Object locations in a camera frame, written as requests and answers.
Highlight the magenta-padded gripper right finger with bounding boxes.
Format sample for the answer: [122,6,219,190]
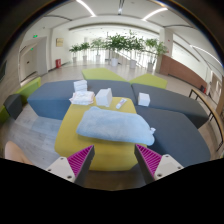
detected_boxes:
[134,143,185,185]

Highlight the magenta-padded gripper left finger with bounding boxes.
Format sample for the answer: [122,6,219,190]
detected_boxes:
[45,144,96,188]

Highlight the light blue towel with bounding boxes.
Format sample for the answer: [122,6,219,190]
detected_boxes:
[75,105,157,147]

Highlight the yellow upholstered ottoman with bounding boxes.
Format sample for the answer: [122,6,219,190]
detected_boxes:
[54,96,148,172]

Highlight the small white cube box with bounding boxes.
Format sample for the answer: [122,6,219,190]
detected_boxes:
[137,92,151,107]

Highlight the long grey upholstered ottoman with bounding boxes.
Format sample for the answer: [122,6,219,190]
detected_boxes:
[27,79,136,121]

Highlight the white and pink plastic packet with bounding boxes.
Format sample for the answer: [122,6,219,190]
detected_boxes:
[68,90,96,106]

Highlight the white tube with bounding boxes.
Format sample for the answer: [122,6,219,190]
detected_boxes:
[115,97,128,110]

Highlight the white tissue box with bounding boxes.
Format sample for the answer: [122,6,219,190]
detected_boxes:
[95,87,114,108]

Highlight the black cube stool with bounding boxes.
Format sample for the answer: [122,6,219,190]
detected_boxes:
[3,93,24,120]

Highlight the stack of white folded cloths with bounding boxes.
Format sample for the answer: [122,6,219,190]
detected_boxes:
[73,79,89,93]

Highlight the green upholstered ottoman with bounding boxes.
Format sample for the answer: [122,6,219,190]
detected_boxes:
[81,67,128,83]
[129,73,169,90]

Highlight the green upholstered bench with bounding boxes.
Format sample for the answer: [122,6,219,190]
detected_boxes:
[0,76,42,124]

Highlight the brown wooden partition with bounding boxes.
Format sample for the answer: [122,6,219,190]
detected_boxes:
[159,54,208,91]

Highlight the row of potted plants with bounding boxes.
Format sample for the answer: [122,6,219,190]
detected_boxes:
[68,30,169,73]

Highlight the ceiling strip lights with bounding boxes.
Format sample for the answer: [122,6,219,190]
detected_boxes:
[75,0,224,68]

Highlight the wooden table with black frame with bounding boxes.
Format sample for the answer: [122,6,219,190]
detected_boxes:
[188,88,224,152]

